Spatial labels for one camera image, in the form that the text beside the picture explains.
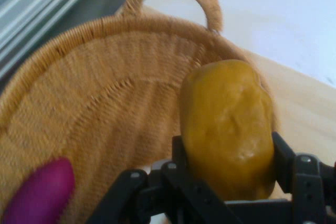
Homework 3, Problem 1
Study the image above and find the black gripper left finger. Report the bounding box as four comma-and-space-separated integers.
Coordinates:
86, 134, 245, 224

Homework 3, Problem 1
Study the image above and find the woven wicker basket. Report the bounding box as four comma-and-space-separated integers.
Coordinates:
0, 0, 277, 224

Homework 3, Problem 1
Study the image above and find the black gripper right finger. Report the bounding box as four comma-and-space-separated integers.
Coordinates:
271, 131, 336, 224

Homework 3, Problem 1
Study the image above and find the yellow-brown potato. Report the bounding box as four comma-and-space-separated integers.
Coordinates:
180, 59, 276, 201

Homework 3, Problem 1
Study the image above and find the bamboo cutting board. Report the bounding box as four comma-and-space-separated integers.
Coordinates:
243, 50, 336, 201

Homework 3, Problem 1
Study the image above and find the aluminium rail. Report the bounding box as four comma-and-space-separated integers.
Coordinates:
0, 0, 107, 79

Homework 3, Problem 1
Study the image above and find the purple sweet potato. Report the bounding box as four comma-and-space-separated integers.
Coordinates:
1, 157, 77, 224

